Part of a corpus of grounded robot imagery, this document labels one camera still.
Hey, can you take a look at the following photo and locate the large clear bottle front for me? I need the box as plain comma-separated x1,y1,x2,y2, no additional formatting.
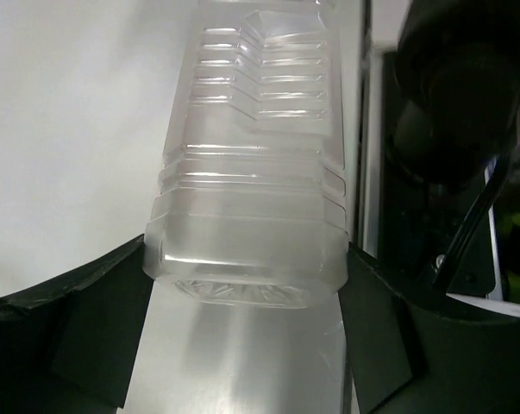
143,1,348,309

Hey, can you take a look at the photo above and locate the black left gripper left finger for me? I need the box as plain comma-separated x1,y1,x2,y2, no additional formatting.
0,235,153,413

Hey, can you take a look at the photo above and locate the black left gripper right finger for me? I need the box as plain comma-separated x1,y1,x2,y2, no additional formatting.
339,247,520,413

